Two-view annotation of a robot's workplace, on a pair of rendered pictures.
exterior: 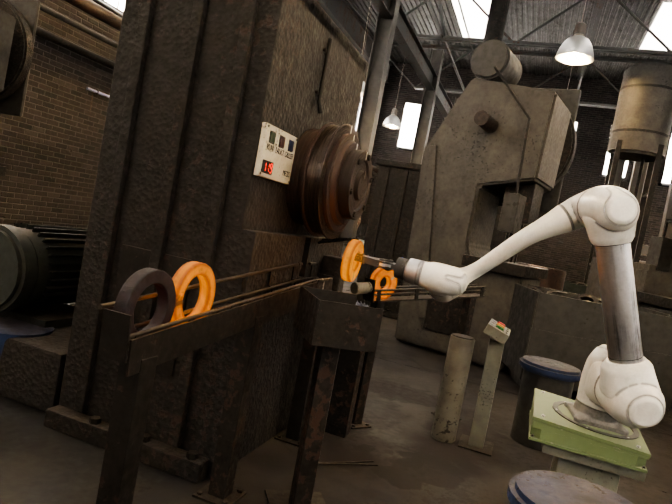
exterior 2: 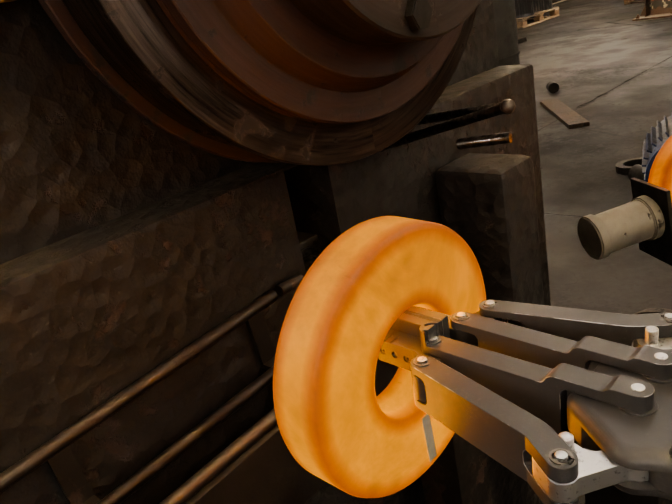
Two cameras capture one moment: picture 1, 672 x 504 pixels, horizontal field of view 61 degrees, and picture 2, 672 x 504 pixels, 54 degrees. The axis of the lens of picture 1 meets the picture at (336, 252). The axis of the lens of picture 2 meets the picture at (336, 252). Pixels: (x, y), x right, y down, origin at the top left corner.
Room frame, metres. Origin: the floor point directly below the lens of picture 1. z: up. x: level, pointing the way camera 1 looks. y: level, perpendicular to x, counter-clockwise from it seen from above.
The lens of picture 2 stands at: (1.80, -0.21, 1.02)
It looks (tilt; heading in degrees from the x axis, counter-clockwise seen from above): 21 degrees down; 29
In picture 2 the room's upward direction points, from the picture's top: 11 degrees counter-clockwise
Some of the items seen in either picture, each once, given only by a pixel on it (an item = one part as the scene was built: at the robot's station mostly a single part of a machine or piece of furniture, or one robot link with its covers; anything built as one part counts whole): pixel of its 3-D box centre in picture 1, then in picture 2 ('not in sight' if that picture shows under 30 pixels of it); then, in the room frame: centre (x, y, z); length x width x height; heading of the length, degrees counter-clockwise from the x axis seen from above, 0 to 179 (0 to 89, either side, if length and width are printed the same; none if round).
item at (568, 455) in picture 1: (588, 446); not in sight; (2.02, -1.02, 0.33); 0.32 x 0.32 x 0.04; 71
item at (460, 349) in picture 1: (452, 387); not in sight; (2.78, -0.69, 0.26); 0.12 x 0.12 x 0.52
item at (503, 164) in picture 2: (330, 282); (490, 250); (2.58, 0.00, 0.68); 0.11 x 0.08 x 0.24; 71
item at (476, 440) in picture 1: (488, 384); not in sight; (2.76, -0.85, 0.31); 0.24 x 0.16 x 0.62; 161
